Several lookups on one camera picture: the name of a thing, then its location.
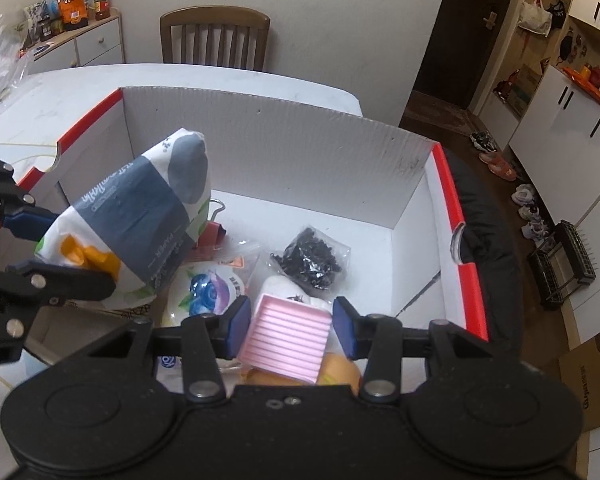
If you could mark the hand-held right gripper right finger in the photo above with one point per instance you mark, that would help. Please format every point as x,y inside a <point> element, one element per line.
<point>344,327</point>

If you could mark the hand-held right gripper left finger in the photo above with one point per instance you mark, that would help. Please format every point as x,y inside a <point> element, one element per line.
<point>239,320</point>

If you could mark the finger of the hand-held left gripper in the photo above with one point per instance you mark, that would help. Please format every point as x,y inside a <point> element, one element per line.
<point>27,222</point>
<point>80,285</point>

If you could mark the tan rounded toy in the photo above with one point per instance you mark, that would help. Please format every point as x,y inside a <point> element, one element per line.
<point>342,370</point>

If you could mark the blueberry bread packet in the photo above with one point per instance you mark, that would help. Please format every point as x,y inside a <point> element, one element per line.
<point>205,290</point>

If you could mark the pink ribbed soap tray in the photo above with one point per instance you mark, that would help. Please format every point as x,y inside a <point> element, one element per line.
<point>285,340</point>

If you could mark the bag of black screws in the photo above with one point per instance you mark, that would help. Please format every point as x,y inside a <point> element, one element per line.
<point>310,260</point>

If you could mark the pink binder clip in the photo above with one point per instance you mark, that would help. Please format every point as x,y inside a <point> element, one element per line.
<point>210,235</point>

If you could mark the grey white tissue pack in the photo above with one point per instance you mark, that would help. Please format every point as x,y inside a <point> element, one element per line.
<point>130,210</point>

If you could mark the red cardboard box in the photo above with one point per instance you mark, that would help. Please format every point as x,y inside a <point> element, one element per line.
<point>280,160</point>

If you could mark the white marble patterned desktop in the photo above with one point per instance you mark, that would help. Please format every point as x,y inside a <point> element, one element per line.
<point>280,82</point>

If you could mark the clear plastic bag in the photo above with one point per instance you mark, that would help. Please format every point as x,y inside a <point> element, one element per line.
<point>0,70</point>

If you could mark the white drawer cabinet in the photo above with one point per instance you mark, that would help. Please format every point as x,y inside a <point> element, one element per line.
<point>97,45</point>

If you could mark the dark printed packet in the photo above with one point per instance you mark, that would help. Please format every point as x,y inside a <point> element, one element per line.
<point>35,20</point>

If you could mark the blue snack packet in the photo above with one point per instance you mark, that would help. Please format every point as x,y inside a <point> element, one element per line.
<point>53,8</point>

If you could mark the white grey shoes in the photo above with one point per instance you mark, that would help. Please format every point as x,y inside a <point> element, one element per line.
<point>535,222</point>

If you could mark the black dish rack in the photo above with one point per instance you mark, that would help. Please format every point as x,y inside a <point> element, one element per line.
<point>560,270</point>

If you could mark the red shoes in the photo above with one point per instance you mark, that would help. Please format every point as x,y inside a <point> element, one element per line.
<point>499,166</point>

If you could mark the orange snack bag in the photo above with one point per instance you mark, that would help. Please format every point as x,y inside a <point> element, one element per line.
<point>72,2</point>

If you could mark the red sauce jar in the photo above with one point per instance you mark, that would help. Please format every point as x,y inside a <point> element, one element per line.
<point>102,7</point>

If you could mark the patterned doormat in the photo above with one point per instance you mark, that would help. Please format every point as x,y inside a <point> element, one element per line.
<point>445,120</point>

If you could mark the black sneakers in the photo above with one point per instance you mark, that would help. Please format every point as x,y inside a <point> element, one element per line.
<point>484,141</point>

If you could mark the large flat cardboard box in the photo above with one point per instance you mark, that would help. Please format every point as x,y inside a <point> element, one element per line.
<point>592,385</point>

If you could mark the wooden chair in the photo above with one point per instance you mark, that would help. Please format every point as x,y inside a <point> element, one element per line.
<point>215,15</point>

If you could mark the white floor cabinet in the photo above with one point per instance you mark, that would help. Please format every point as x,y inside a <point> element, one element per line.
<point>555,130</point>

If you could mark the dark wooden door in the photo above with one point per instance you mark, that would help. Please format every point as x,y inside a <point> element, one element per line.
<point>440,50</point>

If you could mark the brown cardboard carton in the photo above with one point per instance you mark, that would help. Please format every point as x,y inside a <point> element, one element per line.
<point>525,90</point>

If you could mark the orange serving tray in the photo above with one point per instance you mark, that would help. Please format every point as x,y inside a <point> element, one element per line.
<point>580,76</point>

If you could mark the red teapot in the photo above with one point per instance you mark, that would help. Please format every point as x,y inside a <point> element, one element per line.
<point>596,76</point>

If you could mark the white tote bag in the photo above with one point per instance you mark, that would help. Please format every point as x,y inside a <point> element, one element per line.
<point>534,17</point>

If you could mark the black hanging bag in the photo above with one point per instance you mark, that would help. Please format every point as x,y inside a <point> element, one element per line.
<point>558,14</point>

